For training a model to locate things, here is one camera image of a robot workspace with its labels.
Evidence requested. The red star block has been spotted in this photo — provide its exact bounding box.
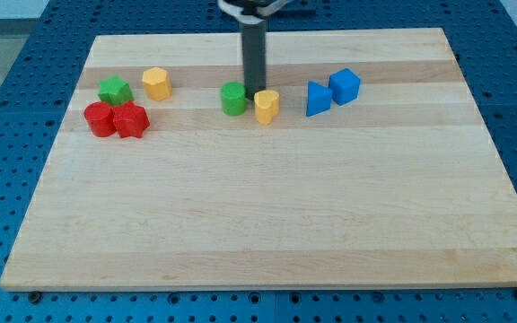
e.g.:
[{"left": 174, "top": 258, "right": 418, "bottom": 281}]
[{"left": 113, "top": 100, "right": 150, "bottom": 138}]

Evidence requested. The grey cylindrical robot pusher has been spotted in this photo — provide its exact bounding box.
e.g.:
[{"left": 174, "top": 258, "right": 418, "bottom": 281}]
[{"left": 241, "top": 20, "right": 267, "bottom": 100}]

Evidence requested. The yellow heart block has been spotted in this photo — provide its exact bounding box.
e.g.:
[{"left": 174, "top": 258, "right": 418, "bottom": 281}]
[{"left": 254, "top": 90, "right": 280, "bottom": 125}]

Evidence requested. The wooden board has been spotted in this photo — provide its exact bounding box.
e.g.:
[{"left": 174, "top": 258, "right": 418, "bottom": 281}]
[{"left": 0, "top": 28, "right": 517, "bottom": 292}]

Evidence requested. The blue triangle block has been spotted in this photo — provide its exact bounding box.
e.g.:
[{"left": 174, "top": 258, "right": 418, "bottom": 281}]
[{"left": 305, "top": 81, "right": 332, "bottom": 117}]

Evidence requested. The green star block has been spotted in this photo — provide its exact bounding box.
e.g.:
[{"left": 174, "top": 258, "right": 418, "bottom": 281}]
[{"left": 98, "top": 75, "right": 135, "bottom": 106}]

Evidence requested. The green cylinder block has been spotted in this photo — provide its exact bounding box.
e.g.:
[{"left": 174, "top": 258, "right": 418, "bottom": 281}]
[{"left": 220, "top": 82, "right": 247, "bottom": 116}]

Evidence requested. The yellow hexagon block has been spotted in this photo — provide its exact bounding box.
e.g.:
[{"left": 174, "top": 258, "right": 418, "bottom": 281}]
[{"left": 142, "top": 67, "right": 172, "bottom": 101}]

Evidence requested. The red cylinder block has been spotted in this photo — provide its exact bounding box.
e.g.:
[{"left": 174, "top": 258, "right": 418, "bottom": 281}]
[{"left": 83, "top": 101, "right": 116, "bottom": 137}]

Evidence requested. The blue cube block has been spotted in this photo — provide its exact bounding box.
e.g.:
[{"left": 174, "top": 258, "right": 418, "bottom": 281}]
[{"left": 329, "top": 68, "right": 361, "bottom": 106}]

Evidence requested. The white cable loop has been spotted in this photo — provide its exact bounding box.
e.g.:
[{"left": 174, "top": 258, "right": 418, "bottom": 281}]
[{"left": 217, "top": 0, "right": 292, "bottom": 25}]

